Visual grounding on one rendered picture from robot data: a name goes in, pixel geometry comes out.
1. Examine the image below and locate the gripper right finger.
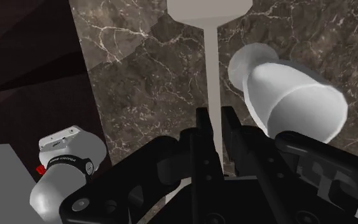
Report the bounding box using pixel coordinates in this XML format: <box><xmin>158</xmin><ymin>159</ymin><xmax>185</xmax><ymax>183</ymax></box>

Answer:
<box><xmin>221</xmin><ymin>106</ymin><xmax>358</xmax><ymax>224</ymax></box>

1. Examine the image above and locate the white footed cup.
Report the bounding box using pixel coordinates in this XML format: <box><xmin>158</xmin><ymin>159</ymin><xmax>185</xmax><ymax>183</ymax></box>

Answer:
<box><xmin>227</xmin><ymin>42</ymin><xmax>349</xmax><ymax>144</ymax></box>

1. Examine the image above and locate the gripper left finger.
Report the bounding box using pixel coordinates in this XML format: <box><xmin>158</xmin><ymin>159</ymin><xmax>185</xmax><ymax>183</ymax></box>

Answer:
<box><xmin>59</xmin><ymin>106</ymin><xmax>226</xmax><ymax>224</ymax></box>

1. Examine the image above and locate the grey flat spatula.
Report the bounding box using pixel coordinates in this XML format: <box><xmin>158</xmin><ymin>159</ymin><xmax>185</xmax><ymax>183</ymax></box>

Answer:
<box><xmin>166</xmin><ymin>0</ymin><xmax>254</xmax><ymax>175</ymax></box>

